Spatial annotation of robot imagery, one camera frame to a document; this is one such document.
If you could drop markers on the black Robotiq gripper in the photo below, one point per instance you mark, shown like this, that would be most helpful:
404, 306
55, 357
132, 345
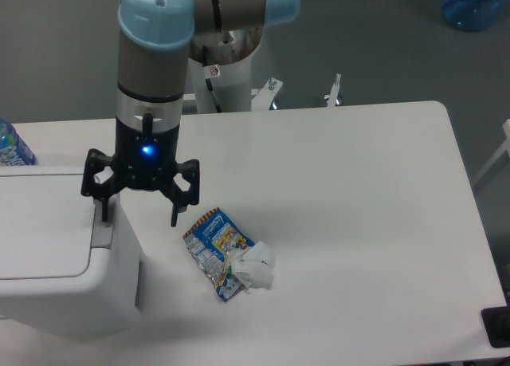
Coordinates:
145, 163

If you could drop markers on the white push-lid trash can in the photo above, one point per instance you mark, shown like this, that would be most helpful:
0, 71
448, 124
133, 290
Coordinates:
68, 264

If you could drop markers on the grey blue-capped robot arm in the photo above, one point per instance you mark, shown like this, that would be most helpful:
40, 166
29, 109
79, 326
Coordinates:
154, 49

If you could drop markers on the blue snack wrapper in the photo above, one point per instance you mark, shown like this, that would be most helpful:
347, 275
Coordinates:
209, 242

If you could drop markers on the blue labelled plastic bottle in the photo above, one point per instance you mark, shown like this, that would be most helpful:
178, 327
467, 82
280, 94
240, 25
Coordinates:
14, 150

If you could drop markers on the crumpled white paper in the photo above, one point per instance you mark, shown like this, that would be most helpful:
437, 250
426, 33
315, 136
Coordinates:
254, 266

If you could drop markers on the large blue water jug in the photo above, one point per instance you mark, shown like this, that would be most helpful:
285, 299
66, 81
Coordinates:
471, 15

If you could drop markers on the black device at table edge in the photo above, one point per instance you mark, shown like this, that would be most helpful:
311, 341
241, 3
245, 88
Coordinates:
496, 323

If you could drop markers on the white pedestal base frame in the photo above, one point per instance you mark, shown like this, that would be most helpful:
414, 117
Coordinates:
268, 98

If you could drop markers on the white frame at right edge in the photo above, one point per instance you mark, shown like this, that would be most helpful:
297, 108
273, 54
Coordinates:
495, 164

